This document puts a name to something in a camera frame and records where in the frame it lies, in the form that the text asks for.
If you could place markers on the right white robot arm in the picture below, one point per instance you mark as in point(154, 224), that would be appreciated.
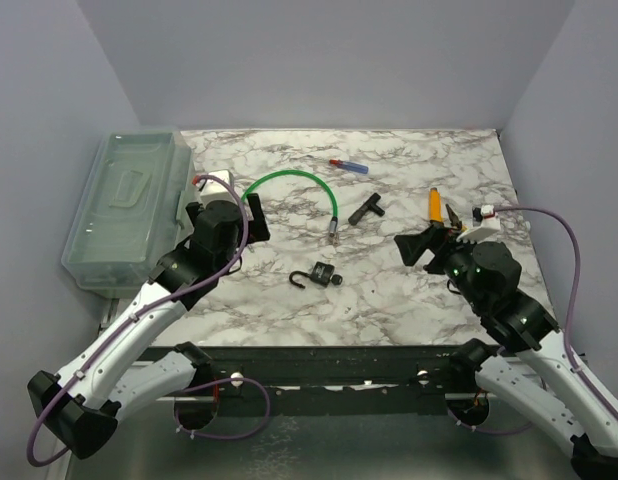
point(487, 276)

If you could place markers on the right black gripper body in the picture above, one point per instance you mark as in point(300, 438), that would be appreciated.
point(458, 252)

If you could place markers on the black head key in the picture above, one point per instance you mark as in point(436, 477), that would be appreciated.
point(336, 280)

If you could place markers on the yellow utility knife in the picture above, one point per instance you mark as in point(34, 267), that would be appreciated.
point(435, 207)

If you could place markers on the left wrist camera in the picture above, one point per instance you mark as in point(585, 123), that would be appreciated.
point(211, 190)

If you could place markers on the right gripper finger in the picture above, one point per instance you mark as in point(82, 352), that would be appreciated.
point(411, 260)
point(414, 244)

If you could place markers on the translucent plastic storage box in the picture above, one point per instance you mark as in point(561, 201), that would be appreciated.
point(132, 212)

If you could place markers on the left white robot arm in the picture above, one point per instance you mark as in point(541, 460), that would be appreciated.
point(83, 402)

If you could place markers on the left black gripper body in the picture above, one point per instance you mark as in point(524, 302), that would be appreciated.
point(195, 210)

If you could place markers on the red blue screwdriver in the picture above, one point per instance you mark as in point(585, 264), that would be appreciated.
point(348, 166)

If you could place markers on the aluminium rail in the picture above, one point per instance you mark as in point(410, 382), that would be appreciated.
point(310, 375)

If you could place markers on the yellow handled pliers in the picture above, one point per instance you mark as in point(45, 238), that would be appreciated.
point(456, 226)

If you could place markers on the black T-shaped tool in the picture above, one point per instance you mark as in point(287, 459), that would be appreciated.
point(369, 205)

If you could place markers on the black padlock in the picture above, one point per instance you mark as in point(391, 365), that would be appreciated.
point(319, 275)

